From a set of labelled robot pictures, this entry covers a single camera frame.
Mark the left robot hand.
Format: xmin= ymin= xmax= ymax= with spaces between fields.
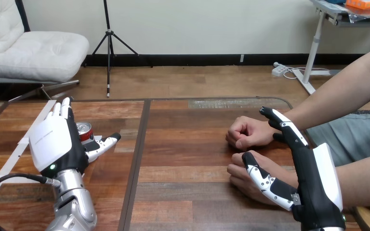
xmin=28 ymin=97 xmax=122 ymax=179

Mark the person's hand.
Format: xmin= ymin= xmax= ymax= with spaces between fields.
xmin=225 ymin=116 xmax=282 ymax=152
xmin=226 ymin=151 xmax=298 ymax=206

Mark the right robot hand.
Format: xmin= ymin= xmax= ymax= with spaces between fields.
xmin=241 ymin=106 xmax=347 ymax=231

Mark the person's forearm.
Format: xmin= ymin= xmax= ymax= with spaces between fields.
xmin=276 ymin=44 xmax=370 ymax=132
xmin=259 ymin=152 xmax=370 ymax=208

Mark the red and white drink can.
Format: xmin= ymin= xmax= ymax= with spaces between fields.
xmin=76 ymin=122 xmax=95 ymax=146

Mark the person's body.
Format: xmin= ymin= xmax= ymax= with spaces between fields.
xmin=305 ymin=32 xmax=370 ymax=167

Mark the white power strip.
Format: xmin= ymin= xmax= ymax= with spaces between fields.
xmin=271 ymin=62 xmax=288 ymax=77

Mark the white cushioned chair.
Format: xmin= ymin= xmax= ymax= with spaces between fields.
xmin=0 ymin=0 xmax=90 ymax=102

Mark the white desk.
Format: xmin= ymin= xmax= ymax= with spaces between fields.
xmin=291 ymin=0 xmax=370 ymax=96

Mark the black tripod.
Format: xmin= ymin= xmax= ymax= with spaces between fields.
xmin=83 ymin=0 xmax=154 ymax=98

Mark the orange thing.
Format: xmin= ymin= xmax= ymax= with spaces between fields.
xmin=345 ymin=0 xmax=370 ymax=10

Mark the black cable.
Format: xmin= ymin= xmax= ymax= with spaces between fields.
xmin=0 ymin=173 xmax=62 ymax=231

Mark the tangle of cables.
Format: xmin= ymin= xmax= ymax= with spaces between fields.
xmin=282 ymin=66 xmax=331 ymax=80

